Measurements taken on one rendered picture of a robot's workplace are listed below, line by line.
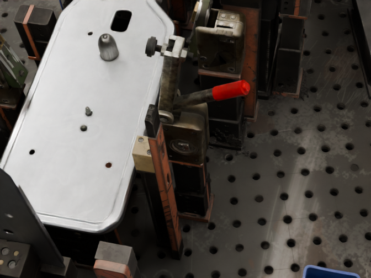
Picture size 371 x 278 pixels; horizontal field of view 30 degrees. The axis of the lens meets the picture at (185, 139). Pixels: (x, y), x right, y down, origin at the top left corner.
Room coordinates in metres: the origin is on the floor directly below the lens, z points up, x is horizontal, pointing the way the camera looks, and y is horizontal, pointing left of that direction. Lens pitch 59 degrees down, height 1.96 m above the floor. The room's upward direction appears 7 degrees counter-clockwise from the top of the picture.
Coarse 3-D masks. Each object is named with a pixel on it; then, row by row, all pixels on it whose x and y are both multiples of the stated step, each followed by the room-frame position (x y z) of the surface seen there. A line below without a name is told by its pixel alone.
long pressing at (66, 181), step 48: (96, 0) 0.89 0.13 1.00; (144, 0) 0.88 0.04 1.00; (48, 48) 0.80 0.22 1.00; (96, 48) 0.78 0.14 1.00; (144, 48) 0.77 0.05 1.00; (48, 96) 0.69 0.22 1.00; (96, 96) 0.68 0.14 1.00; (144, 96) 0.67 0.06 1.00; (48, 144) 0.60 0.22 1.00; (96, 144) 0.58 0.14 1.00; (48, 192) 0.51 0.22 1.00; (96, 192) 0.50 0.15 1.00
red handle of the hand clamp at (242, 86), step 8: (216, 88) 0.57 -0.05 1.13; (224, 88) 0.57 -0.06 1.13; (232, 88) 0.56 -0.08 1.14; (240, 88) 0.56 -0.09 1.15; (248, 88) 0.56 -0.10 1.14; (184, 96) 0.59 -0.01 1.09; (192, 96) 0.59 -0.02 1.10; (200, 96) 0.58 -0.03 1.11; (208, 96) 0.57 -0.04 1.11; (216, 96) 0.57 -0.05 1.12; (224, 96) 0.56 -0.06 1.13; (232, 96) 0.56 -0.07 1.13; (176, 104) 0.59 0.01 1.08; (184, 104) 0.58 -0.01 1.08; (192, 104) 0.58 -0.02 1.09
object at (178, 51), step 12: (180, 36) 0.61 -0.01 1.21; (156, 48) 0.60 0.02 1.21; (168, 48) 0.60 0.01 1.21; (180, 48) 0.59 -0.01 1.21; (168, 60) 0.58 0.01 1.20; (180, 60) 0.58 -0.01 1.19; (168, 72) 0.58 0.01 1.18; (168, 84) 0.58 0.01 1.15; (168, 96) 0.58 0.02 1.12; (168, 108) 0.58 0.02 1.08
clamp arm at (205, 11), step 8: (200, 0) 0.76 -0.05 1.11; (208, 0) 0.76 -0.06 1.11; (200, 8) 0.75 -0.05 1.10; (208, 8) 0.75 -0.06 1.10; (192, 16) 0.76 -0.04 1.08; (200, 16) 0.74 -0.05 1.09; (208, 16) 0.74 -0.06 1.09; (200, 24) 0.74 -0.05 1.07; (192, 32) 0.75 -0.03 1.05; (192, 40) 0.75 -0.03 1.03; (192, 48) 0.75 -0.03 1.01
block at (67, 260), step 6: (66, 258) 0.39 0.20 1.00; (42, 264) 0.39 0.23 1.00; (66, 264) 0.38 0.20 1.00; (72, 264) 0.39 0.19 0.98; (42, 270) 0.38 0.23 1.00; (48, 270) 0.38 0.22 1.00; (54, 270) 0.38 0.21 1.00; (60, 270) 0.38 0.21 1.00; (66, 270) 0.38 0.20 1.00; (72, 270) 0.38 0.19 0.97; (48, 276) 0.38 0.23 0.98; (54, 276) 0.37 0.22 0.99; (60, 276) 0.37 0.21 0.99; (66, 276) 0.37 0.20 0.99; (72, 276) 0.38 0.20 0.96
